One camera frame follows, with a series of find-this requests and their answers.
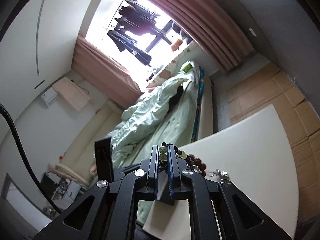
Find brown bead bracelet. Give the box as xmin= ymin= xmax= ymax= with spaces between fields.
xmin=161 ymin=141 xmax=208 ymax=178

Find silver bangle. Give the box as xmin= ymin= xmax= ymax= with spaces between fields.
xmin=206 ymin=169 xmax=229 ymax=180

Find black jewelry box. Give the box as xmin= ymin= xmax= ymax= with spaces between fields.
xmin=94 ymin=136 xmax=176 ymax=205

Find light green duvet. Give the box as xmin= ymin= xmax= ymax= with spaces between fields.
xmin=110 ymin=77 xmax=188 ymax=167

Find bed with green sheet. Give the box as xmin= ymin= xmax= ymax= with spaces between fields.
xmin=87 ymin=60 xmax=213 ymax=225

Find black item on bed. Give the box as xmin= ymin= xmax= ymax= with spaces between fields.
xmin=169 ymin=85 xmax=184 ymax=111

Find cream bed headboard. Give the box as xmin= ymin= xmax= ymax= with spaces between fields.
xmin=59 ymin=100 xmax=123 ymax=167

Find white low table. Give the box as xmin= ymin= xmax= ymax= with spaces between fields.
xmin=142 ymin=103 xmax=300 ymax=240

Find cluttered side table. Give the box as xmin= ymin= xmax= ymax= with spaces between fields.
xmin=40 ymin=172 xmax=81 ymax=211

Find patterned windowsill cushion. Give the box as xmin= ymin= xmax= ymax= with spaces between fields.
xmin=146 ymin=42 xmax=199 ymax=89

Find green tissue pack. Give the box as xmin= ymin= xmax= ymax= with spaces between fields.
xmin=181 ymin=62 xmax=193 ymax=73

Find pink left curtain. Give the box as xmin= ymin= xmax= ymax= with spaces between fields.
xmin=72 ymin=36 xmax=142 ymax=109

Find pink curtain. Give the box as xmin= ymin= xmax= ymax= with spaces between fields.
xmin=72 ymin=36 xmax=142 ymax=109
xmin=109 ymin=0 xmax=254 ymax=72

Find beige cloth cover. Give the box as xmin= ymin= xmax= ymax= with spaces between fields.
xmin=53 ymin=77 xmax=94 ymax=112

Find orange plush toy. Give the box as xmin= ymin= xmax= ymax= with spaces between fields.
xmin=171 ymin=39 xmax=183 ymax=51

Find cardboard floor sheets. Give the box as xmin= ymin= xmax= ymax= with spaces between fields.
xmin=226 ymin=62 xmax=319 ymax=223

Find white air conditioner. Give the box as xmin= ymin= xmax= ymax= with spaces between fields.
xmin=41 ymin=86 xmax=60 ymax=108

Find dark blue cushion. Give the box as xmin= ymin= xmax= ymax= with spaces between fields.
xmin=172 ymin=22 xmax=193 ymax=44

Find pink right curtain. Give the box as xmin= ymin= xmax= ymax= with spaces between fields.
xmin=109 ymin=0 xmax=254 ymax=72

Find dark hanging clothes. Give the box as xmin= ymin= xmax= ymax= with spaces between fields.
xmin=107 ymin=0 xmax=165 ymax=66

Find dark grey wardrobe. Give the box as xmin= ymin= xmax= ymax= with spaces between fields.
xmin=224 ymin=0 xmax=319 ymax=109

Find white wall switch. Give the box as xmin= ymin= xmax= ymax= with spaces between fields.
xmin=249 ymin=28 xmax=257 ymax=37

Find black cable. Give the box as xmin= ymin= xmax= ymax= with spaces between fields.
xmin=0 ymin=103 xmax=62 ymax=214

